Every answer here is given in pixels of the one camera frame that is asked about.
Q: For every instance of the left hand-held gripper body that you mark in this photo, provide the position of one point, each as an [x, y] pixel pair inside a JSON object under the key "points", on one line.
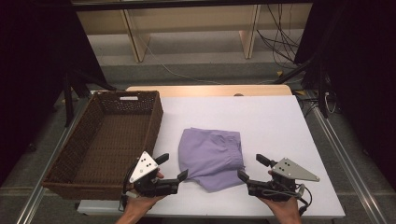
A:
{"points": [[143, 167]]}

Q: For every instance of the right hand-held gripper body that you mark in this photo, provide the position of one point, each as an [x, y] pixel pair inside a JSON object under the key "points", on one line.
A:
{"points": [[291, 170]]}

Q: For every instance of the purple shorts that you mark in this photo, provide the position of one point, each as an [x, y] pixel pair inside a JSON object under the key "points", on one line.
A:
{"points": [[210, 158]]}

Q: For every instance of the brown wicker basket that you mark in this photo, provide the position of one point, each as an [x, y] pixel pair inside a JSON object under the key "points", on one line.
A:
{"points": [[112, 140]]}

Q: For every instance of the person's left hand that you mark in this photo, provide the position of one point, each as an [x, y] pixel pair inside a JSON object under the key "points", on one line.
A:
{"points": [[141, 203]]}

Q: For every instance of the person's right hand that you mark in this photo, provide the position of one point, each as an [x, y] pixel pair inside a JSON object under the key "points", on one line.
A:
{"points": [[285, 207]]}

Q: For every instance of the white table sheet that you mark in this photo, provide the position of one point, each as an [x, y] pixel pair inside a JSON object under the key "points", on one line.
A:
{"points": [[264, 130]]}

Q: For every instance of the light wooden table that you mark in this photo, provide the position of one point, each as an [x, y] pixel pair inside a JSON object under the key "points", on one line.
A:
{"points": [[211, 90]]}

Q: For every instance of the black tripod stand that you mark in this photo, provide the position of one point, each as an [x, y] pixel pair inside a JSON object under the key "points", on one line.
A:
{"points": [[320, 81], [69, 99]]}

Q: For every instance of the black curtain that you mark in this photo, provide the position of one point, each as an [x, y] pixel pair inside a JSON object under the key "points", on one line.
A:
{"points": [[364, 77], [34, 77]]}

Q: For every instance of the light wooden shelf unit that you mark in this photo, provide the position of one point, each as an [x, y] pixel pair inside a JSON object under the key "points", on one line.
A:
{"points": [[193, 18]]}

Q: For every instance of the aluminium rail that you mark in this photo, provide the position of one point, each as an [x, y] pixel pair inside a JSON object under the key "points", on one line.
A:
{"points": [[43, 180], [348, 161]]}

